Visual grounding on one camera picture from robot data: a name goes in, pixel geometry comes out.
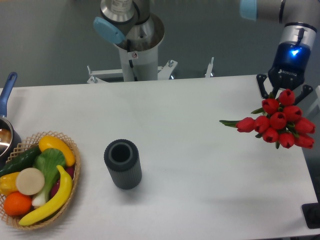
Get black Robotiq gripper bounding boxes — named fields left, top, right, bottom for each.
left=256, top=42, right=314, bottom=105

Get red tulip bouquet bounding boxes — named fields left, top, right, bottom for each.
left=219, top=89, right=316, bottom=149

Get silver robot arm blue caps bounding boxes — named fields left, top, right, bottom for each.
left=239, top=0, right=320, bottom=104

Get dark grey ribbed vase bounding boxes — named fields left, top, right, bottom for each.
left=103, top=139, right=142, bottom=190

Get black device table corner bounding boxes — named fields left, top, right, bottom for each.
left=301, top=202, right=320, bottom=229

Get purple plastic eggplant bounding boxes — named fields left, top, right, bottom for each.
left=49, top=166, right=75, bottom=199

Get yellow plastic squash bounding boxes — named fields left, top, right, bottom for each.
left=38, top=135, right=76, bottom=167

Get yellow plastic banana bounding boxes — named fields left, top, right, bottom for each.
left=18, top=165, right=73, bottom=227

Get green plastic bok choy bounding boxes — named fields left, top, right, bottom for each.
left=32, top=148, right=66, bottom=208

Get woven wicker basket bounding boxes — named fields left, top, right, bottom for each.
left=0, top=131, right=81, bottom=231

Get green plastic cucumber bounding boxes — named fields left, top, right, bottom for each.
left=0, top=145, right=41, bottom=177

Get beige round disc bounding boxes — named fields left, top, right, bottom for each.
left=15, top=167, right=45, bottom=196

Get yellow plastic bell pepper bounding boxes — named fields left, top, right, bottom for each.
left=0, top=172, right=20, bottom=196

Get orange plastic fruit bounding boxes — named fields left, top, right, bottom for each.
left=3, top=191, right=32, bottom=216

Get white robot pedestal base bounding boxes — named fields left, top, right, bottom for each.
left=86, top=0, right=216, bottom=84

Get blue handled saucepan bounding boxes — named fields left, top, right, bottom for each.
left=0, top=72, right=21, bottom=163

